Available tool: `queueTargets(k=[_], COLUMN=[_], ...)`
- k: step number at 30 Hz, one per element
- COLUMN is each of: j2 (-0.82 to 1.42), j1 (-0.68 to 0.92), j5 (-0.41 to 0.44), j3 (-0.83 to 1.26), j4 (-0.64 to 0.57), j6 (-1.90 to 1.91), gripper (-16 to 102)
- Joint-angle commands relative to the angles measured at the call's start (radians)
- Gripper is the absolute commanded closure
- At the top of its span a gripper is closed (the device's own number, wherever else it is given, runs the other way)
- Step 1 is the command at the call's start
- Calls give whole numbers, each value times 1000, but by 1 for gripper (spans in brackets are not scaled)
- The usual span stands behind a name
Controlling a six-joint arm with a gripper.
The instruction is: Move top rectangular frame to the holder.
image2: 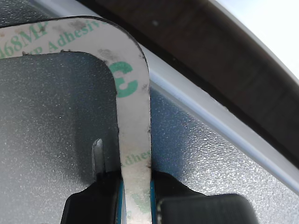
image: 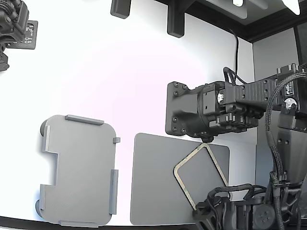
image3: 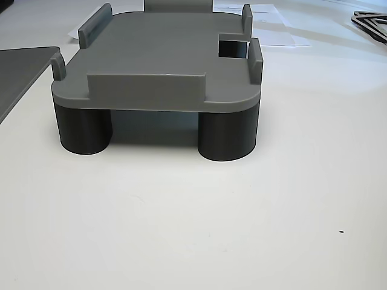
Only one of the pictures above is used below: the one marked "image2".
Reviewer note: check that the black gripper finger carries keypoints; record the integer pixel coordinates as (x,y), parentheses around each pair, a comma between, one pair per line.
(93,205)
(198,210)

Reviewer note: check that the white adhesive rectangular frame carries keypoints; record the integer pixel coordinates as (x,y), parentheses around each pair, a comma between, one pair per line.
(133,116)

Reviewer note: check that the grey textured plastic tray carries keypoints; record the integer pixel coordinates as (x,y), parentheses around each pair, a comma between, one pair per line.
(58,105)

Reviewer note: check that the dark brown board edge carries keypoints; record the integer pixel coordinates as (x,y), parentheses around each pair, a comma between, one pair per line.
(210,51)

